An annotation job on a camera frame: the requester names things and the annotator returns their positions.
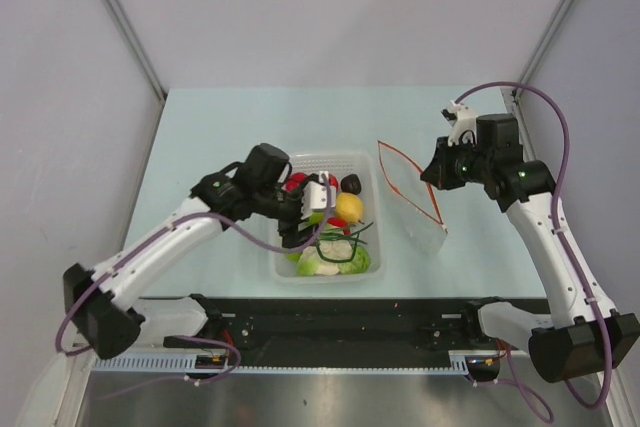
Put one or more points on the left aluminium frame post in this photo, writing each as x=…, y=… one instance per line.
x=133, y=43

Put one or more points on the aluminium frame post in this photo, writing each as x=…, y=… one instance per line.
x=133, y=43
x=543, y=46

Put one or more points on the green apple upper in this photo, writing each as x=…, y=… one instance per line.
x=315, y=218

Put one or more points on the clear plastic basket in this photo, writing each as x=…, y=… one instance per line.
x=340, y=163

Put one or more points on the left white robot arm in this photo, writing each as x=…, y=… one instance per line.
x=248, y=197

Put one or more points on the white cable duct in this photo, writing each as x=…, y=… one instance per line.
x=209, y=362

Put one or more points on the green apple lower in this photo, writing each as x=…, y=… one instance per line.
x=294, y=256

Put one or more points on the green apple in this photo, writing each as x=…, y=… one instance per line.
x=315, y=218
x=294, y=256

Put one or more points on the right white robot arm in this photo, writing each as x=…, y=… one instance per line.
x=584, y=332

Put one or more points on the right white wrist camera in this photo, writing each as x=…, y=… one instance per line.
x=462, y=120

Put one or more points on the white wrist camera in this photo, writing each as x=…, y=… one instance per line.
x=462, y=120
x=318, y=195

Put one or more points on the right aluminium frame post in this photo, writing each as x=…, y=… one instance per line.
x=543, y=46

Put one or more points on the red tomato left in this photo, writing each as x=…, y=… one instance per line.
x=296, y=182

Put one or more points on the yellow lemon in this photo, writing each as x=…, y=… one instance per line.
x=349, y=207

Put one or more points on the small red pepper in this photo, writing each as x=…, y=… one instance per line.
x=338, y=222

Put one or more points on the green spring onion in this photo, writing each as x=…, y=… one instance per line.
x=336, y=235

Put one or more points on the clear orange zip bag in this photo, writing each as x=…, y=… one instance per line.
x=412, y=202

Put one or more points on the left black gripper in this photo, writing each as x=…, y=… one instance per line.
x=291, y=236

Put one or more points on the cabbage head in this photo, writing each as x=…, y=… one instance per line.
x=310, y=264

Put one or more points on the light blue table mat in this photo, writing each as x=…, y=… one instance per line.
x=203, y=130

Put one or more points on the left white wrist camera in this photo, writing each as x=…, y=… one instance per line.
x=318, y=195

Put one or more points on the dark purple fruit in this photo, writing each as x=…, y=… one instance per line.
x=351, y=184

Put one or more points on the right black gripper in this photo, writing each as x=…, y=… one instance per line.
x=438, y=172

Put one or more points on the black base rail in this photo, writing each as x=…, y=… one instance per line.
x=357, y=333

